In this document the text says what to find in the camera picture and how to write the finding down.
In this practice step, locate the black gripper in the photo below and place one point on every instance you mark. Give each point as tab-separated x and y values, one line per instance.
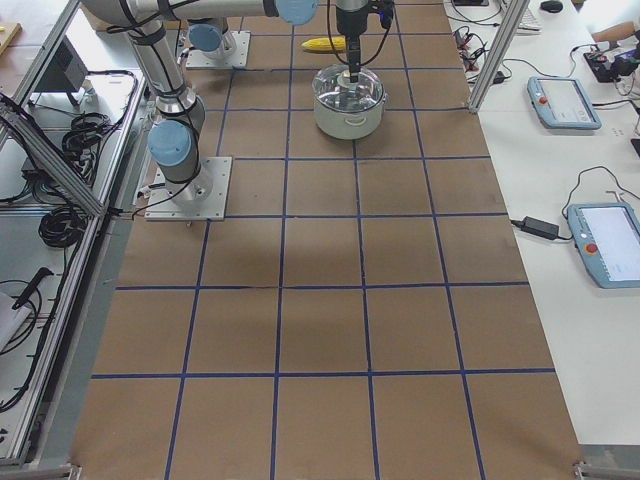
348	18

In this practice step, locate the glass pot lid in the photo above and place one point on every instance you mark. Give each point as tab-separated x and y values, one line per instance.
332	88

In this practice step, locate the white electric cooking pot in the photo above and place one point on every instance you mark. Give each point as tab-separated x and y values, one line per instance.
348	126

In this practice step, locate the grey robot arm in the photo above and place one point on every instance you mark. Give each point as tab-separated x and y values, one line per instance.
212	37
174	140

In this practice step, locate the far teach pendant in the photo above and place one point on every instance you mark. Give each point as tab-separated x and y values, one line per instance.
562	104

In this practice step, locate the teach pendant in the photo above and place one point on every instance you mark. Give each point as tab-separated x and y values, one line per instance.
562	104
606	236

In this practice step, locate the black power adapter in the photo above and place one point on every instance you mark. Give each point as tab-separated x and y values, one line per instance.
540	228

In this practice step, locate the brown paper table cover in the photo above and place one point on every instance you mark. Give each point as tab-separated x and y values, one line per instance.
362	312

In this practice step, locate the near teach pendant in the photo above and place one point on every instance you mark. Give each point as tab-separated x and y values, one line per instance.
606	236

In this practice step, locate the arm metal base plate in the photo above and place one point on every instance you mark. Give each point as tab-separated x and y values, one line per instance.
203	199
196	60

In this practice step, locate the aluminium frame post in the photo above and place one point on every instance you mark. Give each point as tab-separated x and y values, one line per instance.
497	51

